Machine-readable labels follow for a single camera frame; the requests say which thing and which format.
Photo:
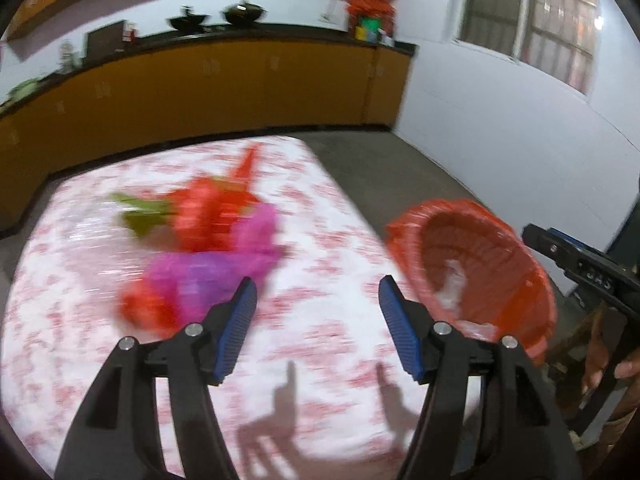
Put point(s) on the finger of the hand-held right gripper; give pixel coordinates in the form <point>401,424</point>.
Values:
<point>547,245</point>

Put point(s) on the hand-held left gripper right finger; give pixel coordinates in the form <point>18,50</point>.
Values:
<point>400,330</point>

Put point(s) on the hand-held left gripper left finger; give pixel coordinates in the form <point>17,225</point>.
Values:
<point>235,330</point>

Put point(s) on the red plastic liner bag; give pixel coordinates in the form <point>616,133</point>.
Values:
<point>530,280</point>

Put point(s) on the purple plastic bag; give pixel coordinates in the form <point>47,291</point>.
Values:
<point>215,270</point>

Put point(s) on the orange plastic lattice basket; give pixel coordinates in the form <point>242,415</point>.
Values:
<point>480,255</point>

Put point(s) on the orange-red plastic bag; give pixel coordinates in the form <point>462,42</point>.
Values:
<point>210,210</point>
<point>147,305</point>

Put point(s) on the green snack wrapper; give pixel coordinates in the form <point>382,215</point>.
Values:
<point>142,212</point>

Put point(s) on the person's right hand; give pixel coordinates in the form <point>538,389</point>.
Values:
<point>595,355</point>

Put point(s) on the brown wooden chair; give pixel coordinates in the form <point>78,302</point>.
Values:
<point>570,355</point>

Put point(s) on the table with floral tablecloth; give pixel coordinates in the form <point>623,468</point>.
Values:
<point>320,280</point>

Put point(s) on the barred window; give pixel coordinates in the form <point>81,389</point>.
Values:
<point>530,15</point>

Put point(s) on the wooden base cabinets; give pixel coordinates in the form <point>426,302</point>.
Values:
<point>200,95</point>

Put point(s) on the green box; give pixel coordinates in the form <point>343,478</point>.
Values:
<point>371,26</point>

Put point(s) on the yellow box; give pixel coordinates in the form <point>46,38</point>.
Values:
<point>360,33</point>

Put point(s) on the red knotted plastic bag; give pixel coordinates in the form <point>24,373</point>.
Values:
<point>370,7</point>

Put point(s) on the black kitchen countertop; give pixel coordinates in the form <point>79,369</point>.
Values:
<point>280,34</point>

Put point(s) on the black wok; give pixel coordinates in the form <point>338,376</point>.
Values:
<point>187,21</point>

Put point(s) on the red bottle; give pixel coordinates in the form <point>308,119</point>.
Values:
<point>131,34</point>

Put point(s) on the black pot with lid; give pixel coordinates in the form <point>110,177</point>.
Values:
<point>243,12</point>

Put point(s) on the dark cutting board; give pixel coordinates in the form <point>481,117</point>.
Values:
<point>105,39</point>

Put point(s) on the clear plastic bottle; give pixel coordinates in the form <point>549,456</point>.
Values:
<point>69,55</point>

